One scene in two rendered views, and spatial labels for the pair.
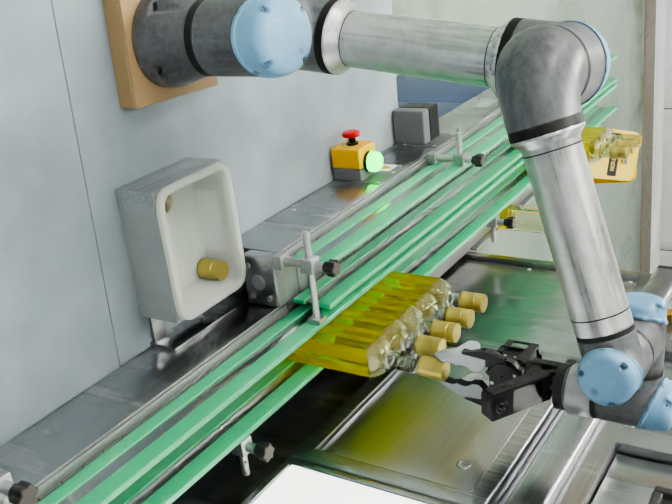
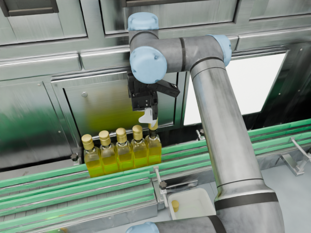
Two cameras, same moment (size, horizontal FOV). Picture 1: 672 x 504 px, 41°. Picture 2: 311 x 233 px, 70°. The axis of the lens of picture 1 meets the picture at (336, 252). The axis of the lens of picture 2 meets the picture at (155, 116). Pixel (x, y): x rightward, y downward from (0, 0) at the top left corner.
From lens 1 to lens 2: 124 cm
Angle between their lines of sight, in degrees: 61
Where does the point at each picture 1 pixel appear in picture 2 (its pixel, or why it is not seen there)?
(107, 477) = (257, 148)
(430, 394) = (121, 117)
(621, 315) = (221, 67)
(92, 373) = not seen: hidden behind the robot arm
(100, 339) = not seen: hidden behind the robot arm
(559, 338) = (21, 101)
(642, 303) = (160, 66)
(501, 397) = (175, 89)
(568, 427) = (114, 61)
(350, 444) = (165, 119)
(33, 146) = not seen: outside the picture
